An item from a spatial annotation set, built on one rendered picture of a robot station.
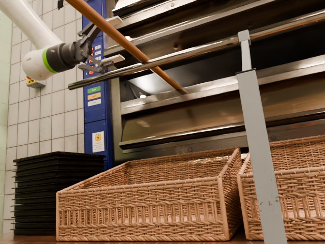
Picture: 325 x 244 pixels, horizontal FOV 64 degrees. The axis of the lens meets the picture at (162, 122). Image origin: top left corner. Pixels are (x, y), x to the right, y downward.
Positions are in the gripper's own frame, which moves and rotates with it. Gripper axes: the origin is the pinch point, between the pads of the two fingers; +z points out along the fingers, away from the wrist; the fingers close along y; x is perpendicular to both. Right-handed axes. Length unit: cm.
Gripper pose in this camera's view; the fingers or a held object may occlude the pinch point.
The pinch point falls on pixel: (118, 38)
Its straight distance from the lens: 89.5
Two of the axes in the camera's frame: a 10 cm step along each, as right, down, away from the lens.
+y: 0.9, 9.7, -2.3
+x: -4.0, -1.8, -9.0
